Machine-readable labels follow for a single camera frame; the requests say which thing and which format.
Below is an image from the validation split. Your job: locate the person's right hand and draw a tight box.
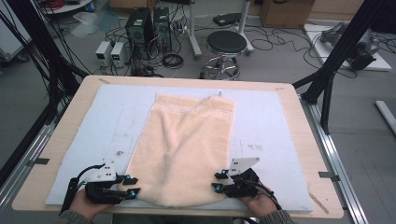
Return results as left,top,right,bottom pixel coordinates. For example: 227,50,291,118
237,186,280,219

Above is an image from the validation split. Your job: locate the grey machine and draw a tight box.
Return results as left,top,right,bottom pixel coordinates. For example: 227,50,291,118
320,21,381,71

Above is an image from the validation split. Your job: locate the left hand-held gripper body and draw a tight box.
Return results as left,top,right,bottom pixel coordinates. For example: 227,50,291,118
84,161,129,206

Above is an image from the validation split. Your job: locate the white metal stand leg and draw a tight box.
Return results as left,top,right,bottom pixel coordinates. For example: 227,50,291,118
188,0,204,61
234,0,255,57

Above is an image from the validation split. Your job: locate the aluminium table rail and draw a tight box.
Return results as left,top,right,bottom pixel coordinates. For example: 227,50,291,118
299,94,370,224
0,102,68,216

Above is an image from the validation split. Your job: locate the clear plastic sheet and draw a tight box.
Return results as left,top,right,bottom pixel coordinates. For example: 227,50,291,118
69,11,121,39

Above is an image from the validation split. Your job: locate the grey metal bracket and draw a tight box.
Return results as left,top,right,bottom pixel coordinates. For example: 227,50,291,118
26,157,50,167
318,171,341,183

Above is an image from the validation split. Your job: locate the white tube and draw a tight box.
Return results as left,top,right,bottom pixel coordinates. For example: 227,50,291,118
374,99,396,136

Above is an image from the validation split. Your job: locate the cardboard box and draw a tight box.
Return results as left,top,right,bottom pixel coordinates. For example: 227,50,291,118
260,0,317,30

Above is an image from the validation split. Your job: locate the large black computer tower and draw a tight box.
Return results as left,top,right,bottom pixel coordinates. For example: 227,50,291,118
125,7,154,60

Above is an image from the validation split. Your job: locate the white platform board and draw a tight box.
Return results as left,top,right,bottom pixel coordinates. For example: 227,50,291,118
303,22,393,72

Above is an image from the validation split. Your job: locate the beige towel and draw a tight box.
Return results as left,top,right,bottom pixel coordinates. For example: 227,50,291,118
118,90,235,209

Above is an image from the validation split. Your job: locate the person's left hand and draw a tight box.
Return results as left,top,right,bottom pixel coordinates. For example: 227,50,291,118
68,188,115,220

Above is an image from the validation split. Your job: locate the white grid mat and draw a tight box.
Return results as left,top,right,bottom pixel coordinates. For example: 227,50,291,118
45,83,314,213

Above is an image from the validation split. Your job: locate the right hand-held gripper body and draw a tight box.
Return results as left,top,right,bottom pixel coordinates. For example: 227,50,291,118
222,157,266,200

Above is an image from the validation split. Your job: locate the black round stool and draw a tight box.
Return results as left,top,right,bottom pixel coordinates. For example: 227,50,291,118
200,30,248,81

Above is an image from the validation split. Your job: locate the thin wooden stick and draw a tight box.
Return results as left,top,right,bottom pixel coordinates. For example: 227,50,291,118
307,190,331,216

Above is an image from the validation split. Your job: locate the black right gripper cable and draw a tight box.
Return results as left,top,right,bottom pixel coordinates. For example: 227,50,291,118
246,178,283,213

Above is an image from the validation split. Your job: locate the white power supply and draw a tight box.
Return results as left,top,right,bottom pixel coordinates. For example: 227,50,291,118
110,41,130,68
94,40,113,67

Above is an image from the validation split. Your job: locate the coil of black cable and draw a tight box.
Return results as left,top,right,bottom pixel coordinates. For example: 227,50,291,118
161,53,185,70

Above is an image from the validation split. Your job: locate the black metal frame post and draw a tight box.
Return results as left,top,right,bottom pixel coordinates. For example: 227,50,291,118
292,0,396,135
0,0,90,125

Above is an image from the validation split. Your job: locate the black flat case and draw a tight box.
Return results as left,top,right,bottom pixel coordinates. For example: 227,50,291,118
212,12,244,27

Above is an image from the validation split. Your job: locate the small black computer tower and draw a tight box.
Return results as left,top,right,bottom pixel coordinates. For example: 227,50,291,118
152,7,173,52

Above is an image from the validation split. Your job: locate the white round table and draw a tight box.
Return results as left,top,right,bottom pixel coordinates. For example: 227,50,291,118
39,0,94,15

